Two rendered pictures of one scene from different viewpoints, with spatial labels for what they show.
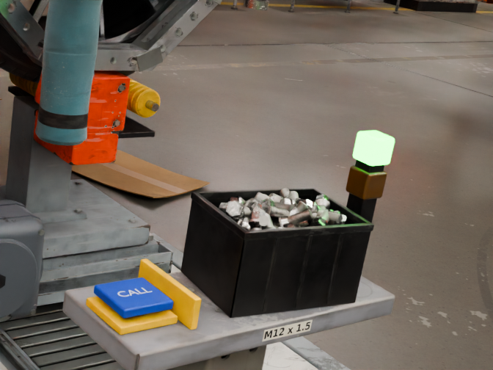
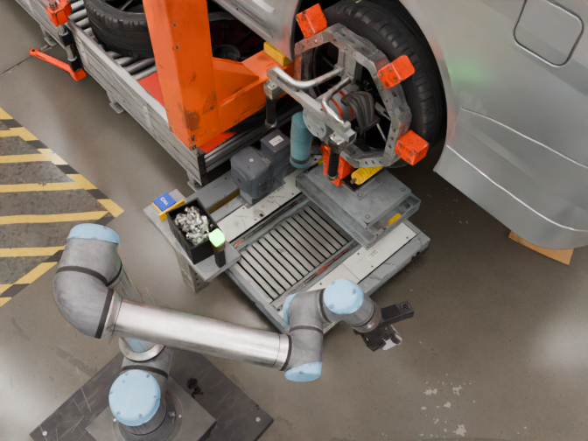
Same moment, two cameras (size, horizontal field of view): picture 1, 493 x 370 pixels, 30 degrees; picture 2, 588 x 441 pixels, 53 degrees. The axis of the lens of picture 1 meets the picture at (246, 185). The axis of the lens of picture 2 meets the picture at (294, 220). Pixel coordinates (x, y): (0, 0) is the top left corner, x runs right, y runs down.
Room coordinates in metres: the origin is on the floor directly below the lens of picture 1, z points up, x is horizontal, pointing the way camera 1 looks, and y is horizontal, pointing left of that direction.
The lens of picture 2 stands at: (1.47, -1.31, 2.41)
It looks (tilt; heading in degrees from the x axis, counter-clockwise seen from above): 55 degrees down; 88
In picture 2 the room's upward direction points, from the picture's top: 3 degrees clockwise
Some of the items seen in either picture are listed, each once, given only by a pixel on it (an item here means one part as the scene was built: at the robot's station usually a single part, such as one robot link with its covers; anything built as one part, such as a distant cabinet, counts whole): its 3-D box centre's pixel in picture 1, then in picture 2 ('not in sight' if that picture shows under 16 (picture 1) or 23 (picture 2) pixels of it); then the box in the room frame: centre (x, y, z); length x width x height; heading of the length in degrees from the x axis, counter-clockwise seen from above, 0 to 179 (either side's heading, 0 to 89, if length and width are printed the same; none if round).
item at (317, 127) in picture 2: not in sight; (333, 109); (1.65, 0.27, 0.85); 0.21 x 0.14 x 0.14; 42
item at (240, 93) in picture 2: not in sight; (255, 67); (1.34, 0.68, 0.69); 0.52 x 0.17 x 0.35; 42
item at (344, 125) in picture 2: not in sight; (347, 94); (1.68, 0.17, 1.03); 0.19 x 0.18 x 0.11; 42
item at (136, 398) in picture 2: not in sight; (138, 399); (1.03, -0.73, 0.58); 0.17 x 0.15 x 0.18; 86
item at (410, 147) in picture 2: not in sight; (411, 148); (1.92, 0.09, 0.85); 0.09 x 0.08 x 0.07; 132
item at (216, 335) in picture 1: (238, 302); (190, 234); (1.10, -0.02, 0.44); 0.43 x 0.17 x 0.03; 132
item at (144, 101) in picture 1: (117, 87); (375, 164); (1.86, 0.30, 0.51); 0.29 x 0.06 x 0.06; 42
